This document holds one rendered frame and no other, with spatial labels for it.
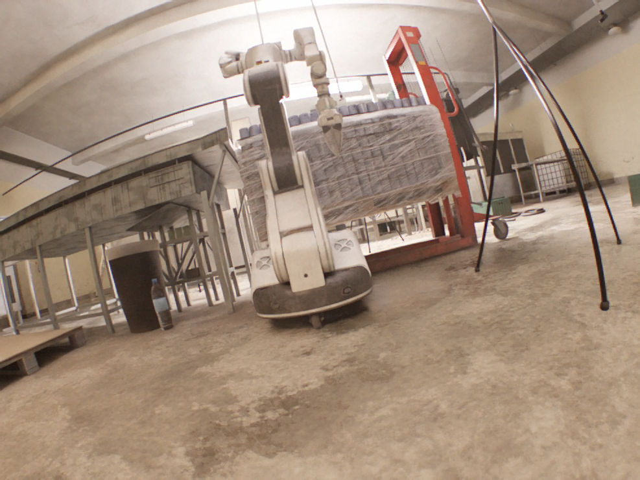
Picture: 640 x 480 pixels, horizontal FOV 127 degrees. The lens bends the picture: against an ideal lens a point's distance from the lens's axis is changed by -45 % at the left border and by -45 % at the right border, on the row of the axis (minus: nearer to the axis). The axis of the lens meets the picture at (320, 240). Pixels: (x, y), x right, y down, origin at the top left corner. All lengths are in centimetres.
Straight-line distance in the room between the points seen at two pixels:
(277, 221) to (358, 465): 96
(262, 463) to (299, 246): 81
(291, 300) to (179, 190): 115
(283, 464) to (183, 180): 174
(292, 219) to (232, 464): 94
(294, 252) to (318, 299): 20
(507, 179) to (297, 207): 838
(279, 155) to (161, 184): 98
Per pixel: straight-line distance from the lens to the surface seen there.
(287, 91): 135
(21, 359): 189
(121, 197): 218
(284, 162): 129
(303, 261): 112
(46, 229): 272
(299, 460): 57
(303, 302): 114
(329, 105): 118
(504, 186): 911
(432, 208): 288
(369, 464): 53
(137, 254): 198
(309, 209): 120
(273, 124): 133
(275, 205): 127
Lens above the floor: 39
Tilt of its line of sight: 2 degrees down
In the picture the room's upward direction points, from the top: 13 degrees counter-clockwise
